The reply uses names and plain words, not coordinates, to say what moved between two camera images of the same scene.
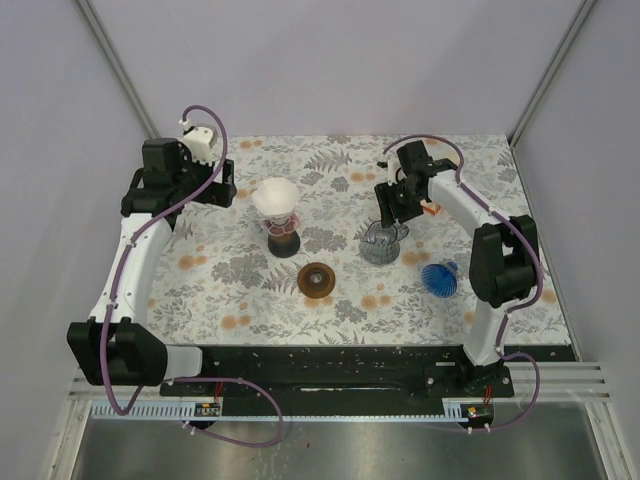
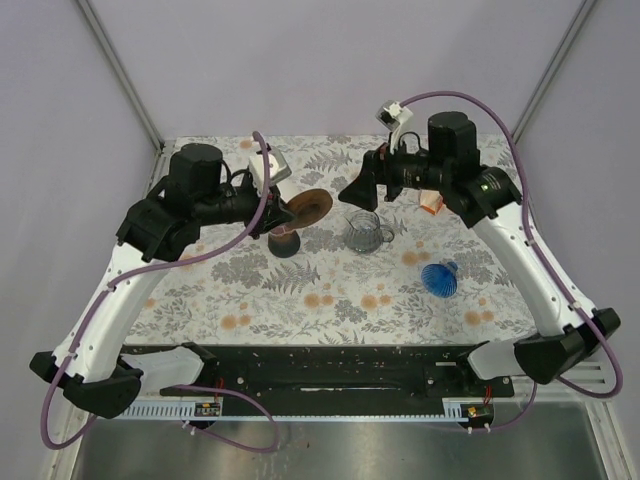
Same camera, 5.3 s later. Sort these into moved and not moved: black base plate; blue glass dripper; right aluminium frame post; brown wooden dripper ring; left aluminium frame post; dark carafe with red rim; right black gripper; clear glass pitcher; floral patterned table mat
Moved: brown wooden dripper ring; right black gripper; clear glass pitcher
Not moved: dark carafe with red rim; black base plate; floral patterned table mat; right aluminium frame post; left aluminium frame post; blue glass dripper
